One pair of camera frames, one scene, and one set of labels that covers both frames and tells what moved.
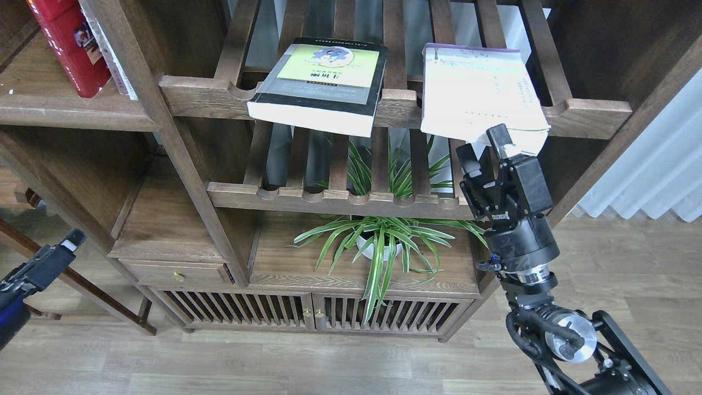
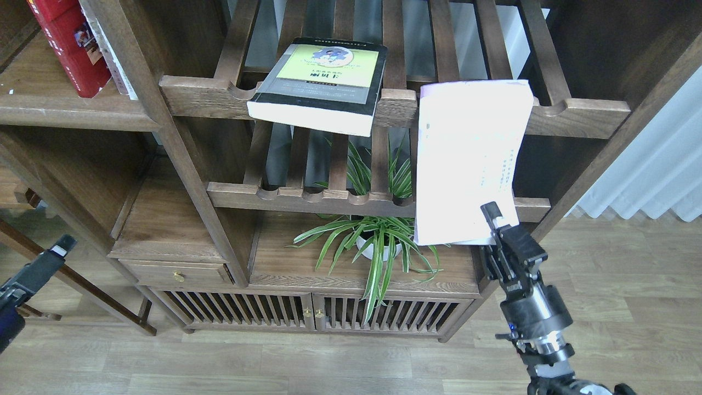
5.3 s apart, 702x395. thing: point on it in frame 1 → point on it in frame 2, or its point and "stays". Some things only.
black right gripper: (513, 201) → (535, 312)
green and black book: (326, 85) stays
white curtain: (660, 170) stays
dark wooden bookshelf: (291, 165) stays
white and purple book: (466, 90) → (468, 136)
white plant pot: (369, 252) stays
